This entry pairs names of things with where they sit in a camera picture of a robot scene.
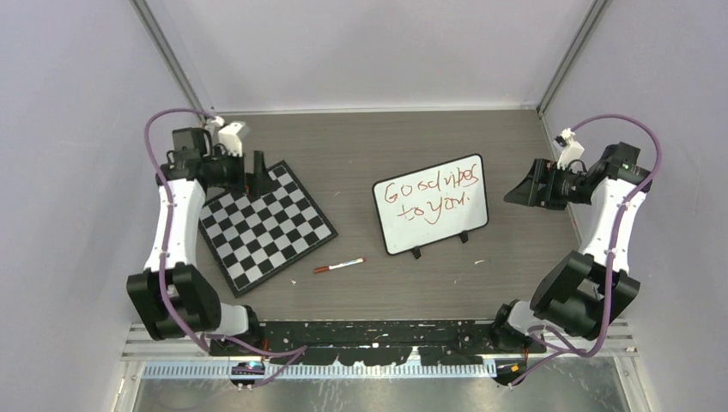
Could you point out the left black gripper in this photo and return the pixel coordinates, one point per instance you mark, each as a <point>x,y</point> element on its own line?
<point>255,184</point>

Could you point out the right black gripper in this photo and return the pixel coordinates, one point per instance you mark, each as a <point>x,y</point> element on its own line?
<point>527,192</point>

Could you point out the white whiteboard black frame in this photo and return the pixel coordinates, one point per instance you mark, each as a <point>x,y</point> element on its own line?
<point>431,204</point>

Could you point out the red white marker pen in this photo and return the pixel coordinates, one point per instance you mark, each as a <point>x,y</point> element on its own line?
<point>323,269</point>

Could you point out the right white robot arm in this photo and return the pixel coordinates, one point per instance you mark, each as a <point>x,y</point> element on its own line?
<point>590,286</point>

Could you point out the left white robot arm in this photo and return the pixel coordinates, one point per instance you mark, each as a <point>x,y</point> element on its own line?
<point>170,295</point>

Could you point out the black white chessboard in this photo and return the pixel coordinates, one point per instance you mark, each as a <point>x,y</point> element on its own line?
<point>253,241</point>

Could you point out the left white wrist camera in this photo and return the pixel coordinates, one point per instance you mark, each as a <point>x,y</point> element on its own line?
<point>231,135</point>

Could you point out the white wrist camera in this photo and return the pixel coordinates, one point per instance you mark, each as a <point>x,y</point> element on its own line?
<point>569,149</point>
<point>231,135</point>

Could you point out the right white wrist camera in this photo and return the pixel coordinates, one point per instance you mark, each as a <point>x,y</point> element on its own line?
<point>569,149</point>

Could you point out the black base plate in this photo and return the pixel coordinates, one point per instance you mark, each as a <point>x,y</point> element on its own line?
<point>386,343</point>

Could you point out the slotted cable duct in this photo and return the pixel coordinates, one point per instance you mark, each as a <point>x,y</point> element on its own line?
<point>231,369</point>

